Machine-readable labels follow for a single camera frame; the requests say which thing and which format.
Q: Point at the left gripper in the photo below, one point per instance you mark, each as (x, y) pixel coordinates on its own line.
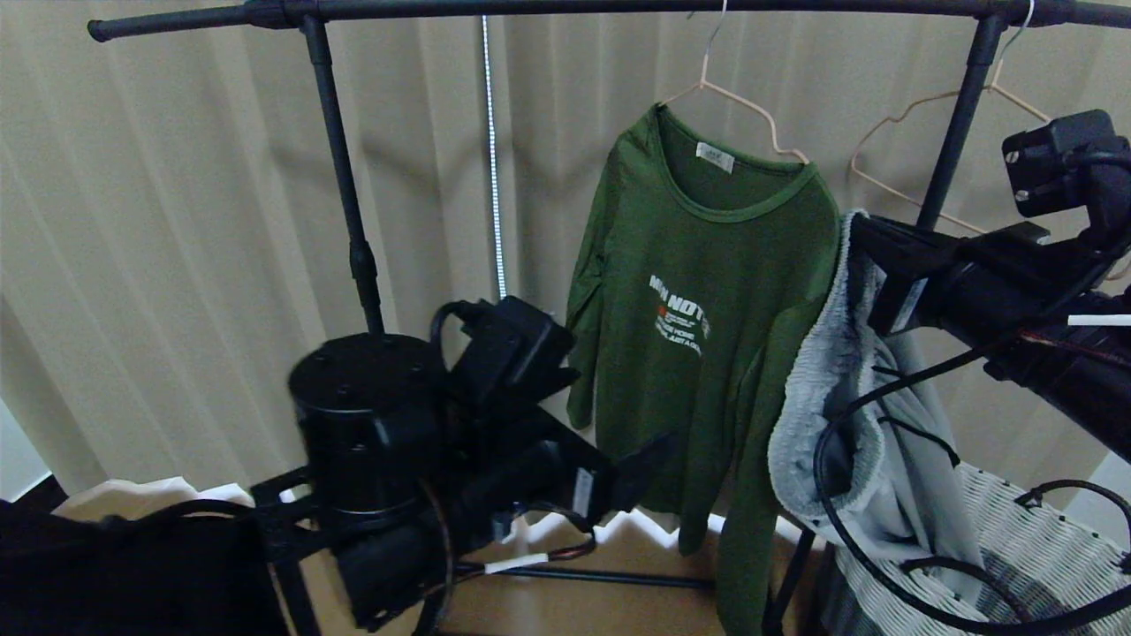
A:
(495, 503)

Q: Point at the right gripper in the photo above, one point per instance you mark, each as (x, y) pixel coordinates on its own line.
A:
(972, 291)

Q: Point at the pink clothes hanger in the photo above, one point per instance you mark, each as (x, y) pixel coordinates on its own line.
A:
(704, 66)
(919, 202)

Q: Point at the pale grey garment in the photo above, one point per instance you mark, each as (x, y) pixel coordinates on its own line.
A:
(919, 459)

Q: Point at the green printed shirt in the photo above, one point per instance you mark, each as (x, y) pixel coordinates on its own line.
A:
(707, 230)

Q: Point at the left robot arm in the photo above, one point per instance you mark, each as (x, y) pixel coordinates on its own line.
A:
(362, 424)

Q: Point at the white laundry basket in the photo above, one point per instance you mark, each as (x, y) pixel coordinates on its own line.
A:
(1043, 565)

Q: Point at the black clothes rack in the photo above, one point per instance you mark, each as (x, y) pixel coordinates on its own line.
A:
(340, 132)

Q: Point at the beige curtain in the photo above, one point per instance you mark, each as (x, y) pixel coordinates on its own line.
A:
(132, 221)

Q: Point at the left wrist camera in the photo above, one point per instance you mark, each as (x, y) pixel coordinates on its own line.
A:
(512, 349)

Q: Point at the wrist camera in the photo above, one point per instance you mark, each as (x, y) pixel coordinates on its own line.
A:
(1056, 159)
(512, 349)

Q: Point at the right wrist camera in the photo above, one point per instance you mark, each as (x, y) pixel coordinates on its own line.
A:
(1056, 159)

